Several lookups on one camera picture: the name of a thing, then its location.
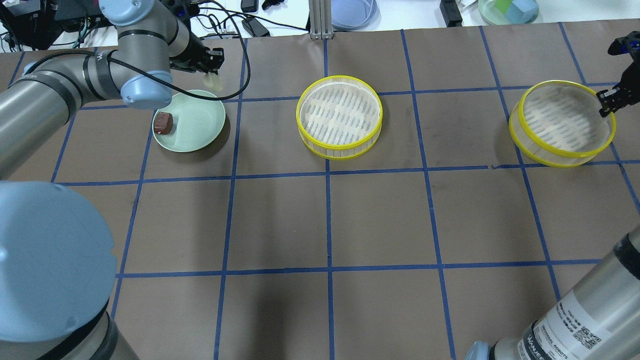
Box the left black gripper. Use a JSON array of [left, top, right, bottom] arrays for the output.
[[170, 33, 226, 75]]

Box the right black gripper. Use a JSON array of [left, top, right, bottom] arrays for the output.
[[596, 56, 640, 118]]

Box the yellow bamboo steamer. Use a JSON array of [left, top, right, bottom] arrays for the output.
[[508, 80, 617, 169], [295, 75, 384, 160]]

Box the white steamed bun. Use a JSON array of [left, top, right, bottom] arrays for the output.
[[202, 72, 224, 94]]

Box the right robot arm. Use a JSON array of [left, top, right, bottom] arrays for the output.
[[466, 45, 640, 360]]

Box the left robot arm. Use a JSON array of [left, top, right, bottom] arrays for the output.
[[1, 0, 225, 360]]

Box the black power adapter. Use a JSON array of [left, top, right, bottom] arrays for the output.
[[241, 17, 271, 38]]

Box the light green plate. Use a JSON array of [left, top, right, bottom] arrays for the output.
[[151, 93, 226, 153]]

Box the brown steamed bun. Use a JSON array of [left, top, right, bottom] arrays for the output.
[[152, 111, 174, 135]]

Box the blue plate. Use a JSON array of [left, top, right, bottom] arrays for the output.
[[330, 0, 378, 31]]

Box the green bowl with blocks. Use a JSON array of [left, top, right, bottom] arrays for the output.
[[477, 0, 540, 25]]

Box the aluminium frame post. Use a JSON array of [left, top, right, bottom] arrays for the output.
[[308, 0, 334, 40]]

